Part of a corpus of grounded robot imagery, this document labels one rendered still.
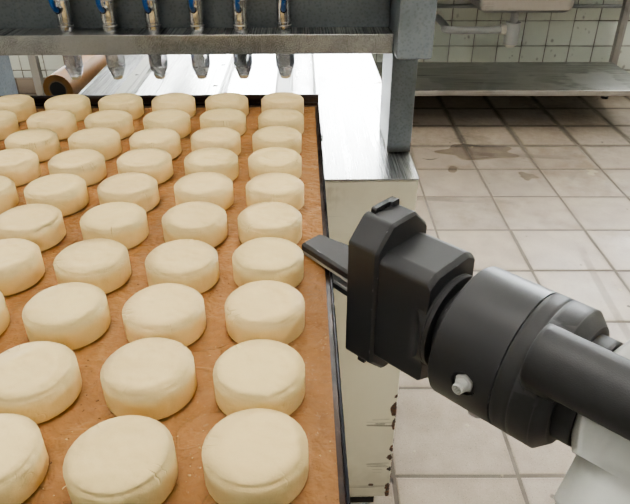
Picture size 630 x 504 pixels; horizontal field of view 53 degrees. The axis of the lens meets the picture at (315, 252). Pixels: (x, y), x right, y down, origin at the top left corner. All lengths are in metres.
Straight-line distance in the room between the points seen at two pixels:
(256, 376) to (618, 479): 0.19
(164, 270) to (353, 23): 0.63
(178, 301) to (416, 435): 1.35
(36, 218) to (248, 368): 0.24
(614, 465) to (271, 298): 0.21
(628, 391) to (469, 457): 1.37
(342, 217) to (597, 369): 0.72
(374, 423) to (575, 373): 0.99
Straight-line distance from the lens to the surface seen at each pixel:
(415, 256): 0.40
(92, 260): 0.46
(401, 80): 1.03
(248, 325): 0.38
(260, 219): 0.48
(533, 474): 1.69
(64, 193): 0.56
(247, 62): 0.96
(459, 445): 1.70
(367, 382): 1.21
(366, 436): 1.32
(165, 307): 0.40
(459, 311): 0.37
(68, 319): 0.40
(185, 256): 0.44
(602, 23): 4.45
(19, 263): 0.47
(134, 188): 0.55
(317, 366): 0.37
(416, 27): 0.91
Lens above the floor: 1.25
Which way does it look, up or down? 31 degrees down
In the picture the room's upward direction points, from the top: straight up
